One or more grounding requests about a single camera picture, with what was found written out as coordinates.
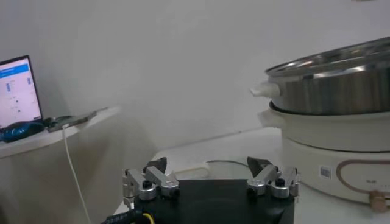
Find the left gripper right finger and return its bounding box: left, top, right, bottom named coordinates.
left=246, top=156, right=301, bottom=200

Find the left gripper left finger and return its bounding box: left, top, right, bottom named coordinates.
left=121, top=156, right=181, bottom=201

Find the glass lid with cream handle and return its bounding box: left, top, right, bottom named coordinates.
left=174, top=159, right=254, bottom=181

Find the stainless steel steamer basket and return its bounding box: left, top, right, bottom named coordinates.
left=249, top=36, right=390, bottom=116

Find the white work table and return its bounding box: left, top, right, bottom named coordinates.
left=112, top=126, right=390, bottom=224

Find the cream electric cooking pot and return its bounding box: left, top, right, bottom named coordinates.
left=257, top=102, right=390, bottom=214

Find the black smartphone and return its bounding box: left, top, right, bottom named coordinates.
left=47, top=109, right=99, bottom=133

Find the dark green flat blade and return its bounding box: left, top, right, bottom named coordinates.
left=42, top=114, right=74, bottom=127

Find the white side table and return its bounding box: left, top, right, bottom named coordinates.
left=0, top=105, right=123, bottom=224

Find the blue computer mouse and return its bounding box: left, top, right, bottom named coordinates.
left=0, top=121, right=46, bottom=144

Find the open laptop screen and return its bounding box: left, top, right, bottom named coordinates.
left=0, top=54, right=44, bottom=130

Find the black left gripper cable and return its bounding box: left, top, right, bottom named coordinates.
left=100, top=209, right=157, bottom=224

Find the white charging cable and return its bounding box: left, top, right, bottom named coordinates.
left=61, top=123, right=93, bottom=224

